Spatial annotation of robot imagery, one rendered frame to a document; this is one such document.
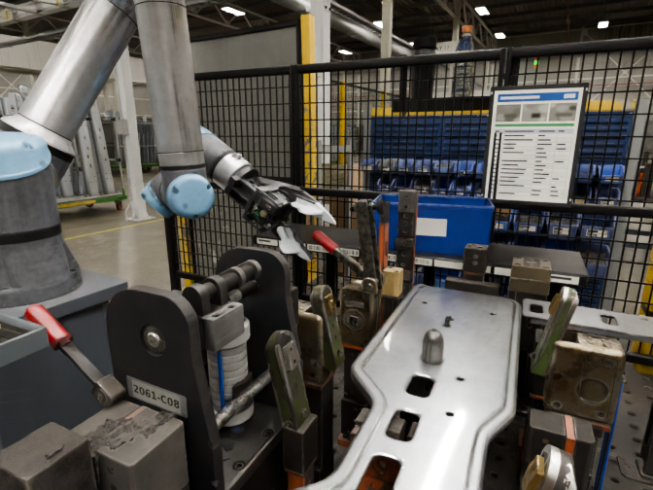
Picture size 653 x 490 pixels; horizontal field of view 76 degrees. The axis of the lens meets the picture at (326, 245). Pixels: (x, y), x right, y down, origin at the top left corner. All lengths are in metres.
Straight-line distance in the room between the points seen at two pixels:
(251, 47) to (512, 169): 2.09
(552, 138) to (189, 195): 0.92
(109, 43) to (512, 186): 1.00
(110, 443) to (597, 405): 0.62
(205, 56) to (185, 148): 2.52
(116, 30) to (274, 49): 2.04
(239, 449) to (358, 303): 0.35
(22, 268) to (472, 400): 0.63
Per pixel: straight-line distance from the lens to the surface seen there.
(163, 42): 0.75
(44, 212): 0.72
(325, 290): 0.63
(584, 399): 0.74
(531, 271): 0.99
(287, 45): 2.80
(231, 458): 0.56
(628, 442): 1.17
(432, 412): 0.57
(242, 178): 0.83
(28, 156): 0.71
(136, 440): 0.42
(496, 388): 0.64
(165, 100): 0.74
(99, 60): 0.86
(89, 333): 0.75
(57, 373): 0.75
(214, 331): 0.42
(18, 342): 0.44
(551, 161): 1.26
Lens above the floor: 1.33
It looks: 15 degrees down
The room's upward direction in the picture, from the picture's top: straight up
